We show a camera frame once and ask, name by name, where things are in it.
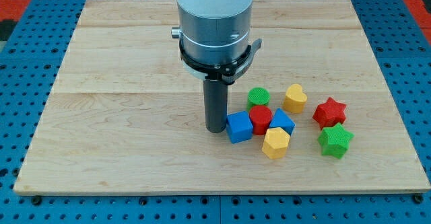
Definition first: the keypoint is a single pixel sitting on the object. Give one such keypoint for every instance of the blue cube block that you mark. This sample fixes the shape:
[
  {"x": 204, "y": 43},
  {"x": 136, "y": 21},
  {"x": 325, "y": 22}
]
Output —
[{"x": 239, "y": 127}]

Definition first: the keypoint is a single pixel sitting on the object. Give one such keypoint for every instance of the red cylinder block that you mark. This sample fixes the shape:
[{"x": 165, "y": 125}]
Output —
[{"x": 261, "y": 117}]

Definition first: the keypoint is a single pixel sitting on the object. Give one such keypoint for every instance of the blue triangular block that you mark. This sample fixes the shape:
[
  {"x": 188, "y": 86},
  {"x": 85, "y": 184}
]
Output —
[{"x": 282, "y": 120}]

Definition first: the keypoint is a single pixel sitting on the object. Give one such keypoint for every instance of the light wooden board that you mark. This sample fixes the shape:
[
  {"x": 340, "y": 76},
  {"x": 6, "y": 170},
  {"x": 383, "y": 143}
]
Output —
[{"x": 124, "y": 117}]

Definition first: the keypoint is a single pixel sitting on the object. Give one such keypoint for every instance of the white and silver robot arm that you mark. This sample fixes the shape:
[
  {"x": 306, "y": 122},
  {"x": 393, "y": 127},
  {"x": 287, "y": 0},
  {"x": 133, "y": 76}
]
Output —
[{"x": 214, "y": 47}]

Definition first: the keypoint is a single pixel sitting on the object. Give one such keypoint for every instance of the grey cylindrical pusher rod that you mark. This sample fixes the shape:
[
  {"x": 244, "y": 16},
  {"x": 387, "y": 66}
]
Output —
[{"x": 215, "y": 103}]

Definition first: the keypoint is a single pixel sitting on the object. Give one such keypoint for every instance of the green cylinder block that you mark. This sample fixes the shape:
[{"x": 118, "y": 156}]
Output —
[{"x": 257, "y": 96}]

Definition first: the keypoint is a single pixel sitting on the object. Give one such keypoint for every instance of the yellow heart block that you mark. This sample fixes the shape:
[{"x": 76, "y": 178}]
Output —
[{"x": 295, "y": 99}]

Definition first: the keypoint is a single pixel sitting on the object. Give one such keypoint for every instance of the yellow hexagon block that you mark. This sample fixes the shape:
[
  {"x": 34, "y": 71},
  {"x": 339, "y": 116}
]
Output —
[{"x": 275, "y": 143}]

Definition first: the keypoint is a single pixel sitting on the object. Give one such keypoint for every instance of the green star block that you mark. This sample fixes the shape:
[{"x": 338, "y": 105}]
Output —
[{"x": 335, "y": 141}]

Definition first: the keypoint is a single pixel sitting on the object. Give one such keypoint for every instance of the red star block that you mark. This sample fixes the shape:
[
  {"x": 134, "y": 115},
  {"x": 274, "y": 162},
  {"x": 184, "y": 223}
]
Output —
[{"x": 330, "y": 113}]

